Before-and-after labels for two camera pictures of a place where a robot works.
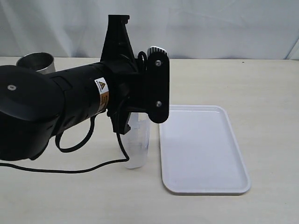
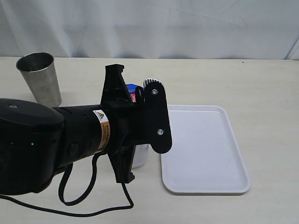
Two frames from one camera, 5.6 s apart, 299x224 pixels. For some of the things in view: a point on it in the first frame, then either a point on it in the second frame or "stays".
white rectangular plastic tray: (199, 152) stays
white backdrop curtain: (188, 29) stays
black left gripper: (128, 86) -> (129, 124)
